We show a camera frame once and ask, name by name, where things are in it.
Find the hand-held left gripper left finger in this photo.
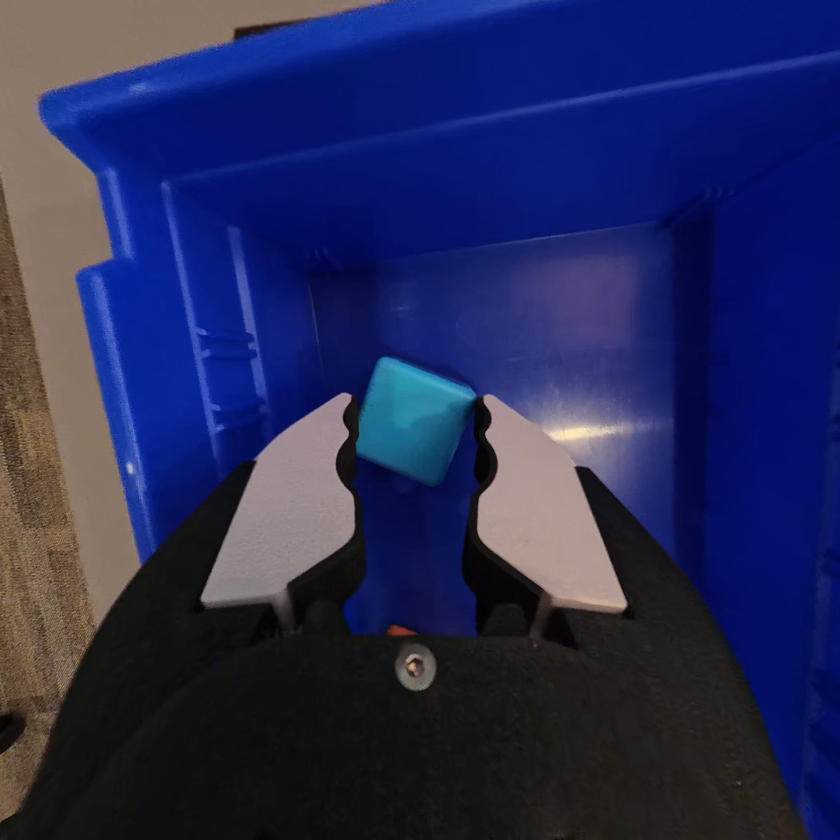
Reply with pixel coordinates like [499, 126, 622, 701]
[200, 392, 368, 631]

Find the blue plastic bin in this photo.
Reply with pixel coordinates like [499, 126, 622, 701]
[40, 0, 840, 840]

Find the teal magnetic cube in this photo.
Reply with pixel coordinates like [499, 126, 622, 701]
[355, 356, 475, 489]

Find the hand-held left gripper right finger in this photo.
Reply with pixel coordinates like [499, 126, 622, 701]
[464, 394, 628, 634]

